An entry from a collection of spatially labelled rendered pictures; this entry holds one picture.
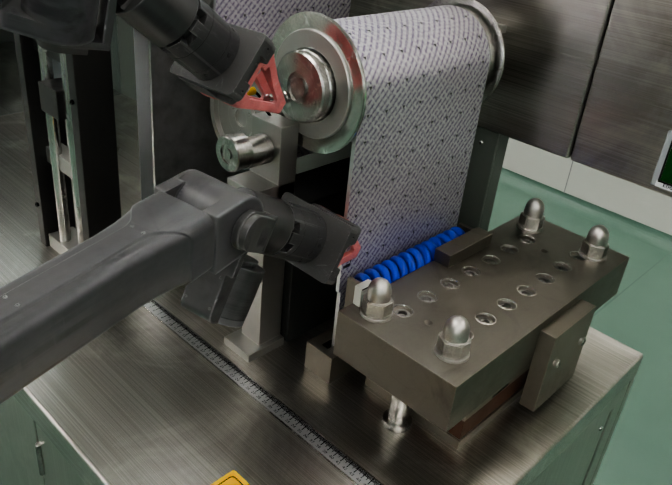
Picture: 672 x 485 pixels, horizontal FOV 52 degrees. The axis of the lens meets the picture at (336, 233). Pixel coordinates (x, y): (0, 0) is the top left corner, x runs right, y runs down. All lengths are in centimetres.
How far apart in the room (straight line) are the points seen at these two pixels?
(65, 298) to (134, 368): 41
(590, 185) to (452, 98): 281
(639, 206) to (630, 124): 264
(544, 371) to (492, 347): 11
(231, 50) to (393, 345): 33
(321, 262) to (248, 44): 23
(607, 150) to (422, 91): 27
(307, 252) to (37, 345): 31
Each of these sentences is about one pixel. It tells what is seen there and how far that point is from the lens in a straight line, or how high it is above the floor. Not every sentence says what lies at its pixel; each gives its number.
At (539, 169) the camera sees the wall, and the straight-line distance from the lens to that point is 373.
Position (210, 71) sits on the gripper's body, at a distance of 65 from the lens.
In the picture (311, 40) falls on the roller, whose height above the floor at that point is 130.
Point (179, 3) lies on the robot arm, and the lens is 62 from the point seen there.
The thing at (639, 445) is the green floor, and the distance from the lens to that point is 234.
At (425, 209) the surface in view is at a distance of 89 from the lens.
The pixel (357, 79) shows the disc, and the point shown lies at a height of 127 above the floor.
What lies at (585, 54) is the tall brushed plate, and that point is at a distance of 93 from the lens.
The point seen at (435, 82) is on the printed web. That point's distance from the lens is 81.
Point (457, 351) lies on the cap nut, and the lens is 71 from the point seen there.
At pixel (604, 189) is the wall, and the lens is 360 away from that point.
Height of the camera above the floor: 147
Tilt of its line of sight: 29 degrees down
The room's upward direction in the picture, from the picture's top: 6 degrees clockwise
